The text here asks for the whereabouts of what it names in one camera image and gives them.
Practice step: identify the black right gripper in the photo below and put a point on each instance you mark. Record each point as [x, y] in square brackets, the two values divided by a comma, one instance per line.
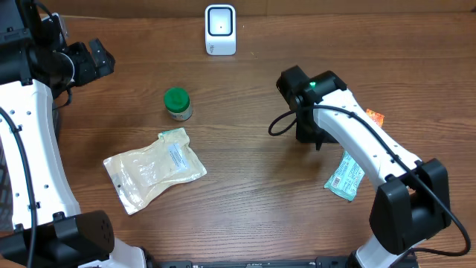
[306, 137]

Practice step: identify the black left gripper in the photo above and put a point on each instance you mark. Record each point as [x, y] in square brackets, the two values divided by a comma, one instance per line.
[92, 71]

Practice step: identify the teal snack pack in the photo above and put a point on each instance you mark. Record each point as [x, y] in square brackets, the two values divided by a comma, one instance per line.
[346, 179]

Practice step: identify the small orange juice carton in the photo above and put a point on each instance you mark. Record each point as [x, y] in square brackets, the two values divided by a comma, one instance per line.
[376, 117]

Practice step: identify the green lid jar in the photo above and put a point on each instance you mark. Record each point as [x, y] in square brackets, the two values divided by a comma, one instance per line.
[177, 103]

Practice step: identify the clear beige pouch bag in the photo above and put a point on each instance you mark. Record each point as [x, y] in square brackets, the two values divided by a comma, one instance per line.
[143, 174]

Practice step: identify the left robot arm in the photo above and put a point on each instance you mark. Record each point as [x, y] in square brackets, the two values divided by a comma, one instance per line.
[37, 66]

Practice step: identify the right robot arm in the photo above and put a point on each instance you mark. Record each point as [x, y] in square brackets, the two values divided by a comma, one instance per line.
[411, 195]

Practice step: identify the white barcode scanner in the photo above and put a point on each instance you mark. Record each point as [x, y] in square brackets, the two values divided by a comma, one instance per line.
[220, 30]

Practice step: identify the dark plastic mesh basket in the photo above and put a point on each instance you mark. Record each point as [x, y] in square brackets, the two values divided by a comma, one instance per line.
[5, 186]

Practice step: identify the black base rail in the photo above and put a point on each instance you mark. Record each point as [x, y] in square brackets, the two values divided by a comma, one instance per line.
[319, 262]

